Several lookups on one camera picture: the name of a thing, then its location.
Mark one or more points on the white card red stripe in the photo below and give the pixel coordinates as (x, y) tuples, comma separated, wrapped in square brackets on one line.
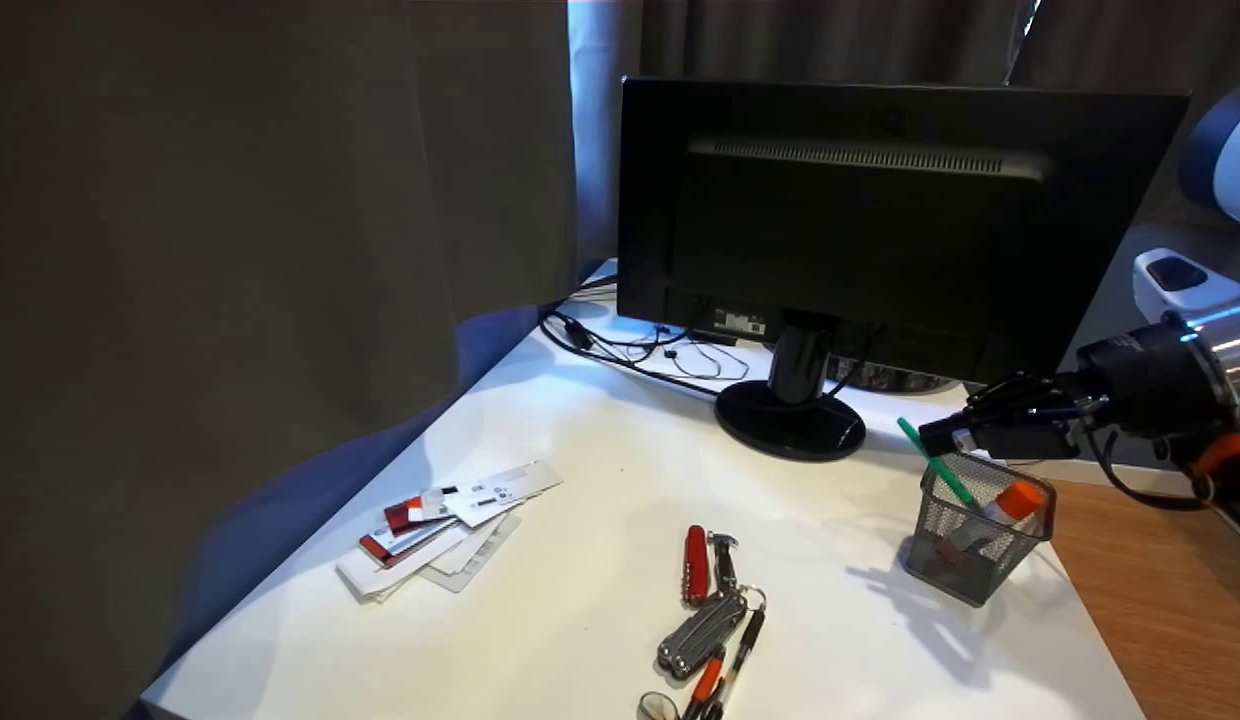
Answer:
[(382, 544)]

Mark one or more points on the black flat device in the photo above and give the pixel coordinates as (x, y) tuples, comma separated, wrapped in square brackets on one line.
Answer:
[(906, 381)]

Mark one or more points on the black computer monitor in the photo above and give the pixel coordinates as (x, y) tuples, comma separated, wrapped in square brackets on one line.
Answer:
[(885, 243)]

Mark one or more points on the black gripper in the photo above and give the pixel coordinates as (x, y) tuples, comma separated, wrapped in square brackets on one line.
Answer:
[(1161, 381)]

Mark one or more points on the grey drape curtain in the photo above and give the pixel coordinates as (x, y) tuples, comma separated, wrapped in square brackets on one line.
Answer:
[(246, 265)]

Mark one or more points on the red pocket knife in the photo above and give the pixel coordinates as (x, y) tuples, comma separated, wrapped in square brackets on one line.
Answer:
[(696, 560)]

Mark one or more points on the black slim pen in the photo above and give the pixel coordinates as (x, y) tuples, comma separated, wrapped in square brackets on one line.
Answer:
[(745, 645)]

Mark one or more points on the orange capped glue stick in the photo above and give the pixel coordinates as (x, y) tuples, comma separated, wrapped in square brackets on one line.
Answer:
[(1020, 498)]

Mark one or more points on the green marker pen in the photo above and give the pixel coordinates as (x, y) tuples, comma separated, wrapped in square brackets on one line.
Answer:
[(940, 473)]

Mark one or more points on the grey mesh bin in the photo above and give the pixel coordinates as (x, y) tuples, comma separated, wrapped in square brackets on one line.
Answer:
[(961, 560)]

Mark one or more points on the small red white card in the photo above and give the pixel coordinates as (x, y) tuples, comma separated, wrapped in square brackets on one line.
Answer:
[(407, 512)]

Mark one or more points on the plain white paper slip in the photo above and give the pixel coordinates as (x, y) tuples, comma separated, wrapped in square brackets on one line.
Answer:
[(526, 481)]

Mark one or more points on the translucent plastic sleeve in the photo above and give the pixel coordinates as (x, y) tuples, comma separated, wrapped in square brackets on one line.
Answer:
[(468, 565)]

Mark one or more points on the white card black print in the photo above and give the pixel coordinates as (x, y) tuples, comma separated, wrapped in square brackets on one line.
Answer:
[(475, 505)]

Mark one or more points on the orange wrist mount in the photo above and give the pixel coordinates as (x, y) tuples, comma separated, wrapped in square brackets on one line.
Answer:
[(1224, 459)]

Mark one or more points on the white red packets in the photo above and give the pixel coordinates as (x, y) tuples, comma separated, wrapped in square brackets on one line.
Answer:
[(368, 577)]

